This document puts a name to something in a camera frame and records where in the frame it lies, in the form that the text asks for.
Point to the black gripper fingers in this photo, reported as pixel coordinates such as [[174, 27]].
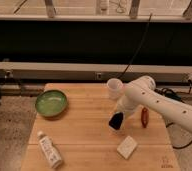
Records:
[[116, 121]]

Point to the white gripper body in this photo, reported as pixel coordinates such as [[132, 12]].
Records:
[[126, 106]]

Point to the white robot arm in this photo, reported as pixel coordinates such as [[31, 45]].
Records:
[[141, 91]]

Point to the white sponge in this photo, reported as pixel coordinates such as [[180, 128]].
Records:
[[126, 147]]

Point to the white plastic cup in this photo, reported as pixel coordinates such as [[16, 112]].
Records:
[[115, 88]]

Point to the green bowl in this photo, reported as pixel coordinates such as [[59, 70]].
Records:
[[51, 103]]

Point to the white plastic bottle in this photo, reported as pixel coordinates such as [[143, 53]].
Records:
[[49, 150]]

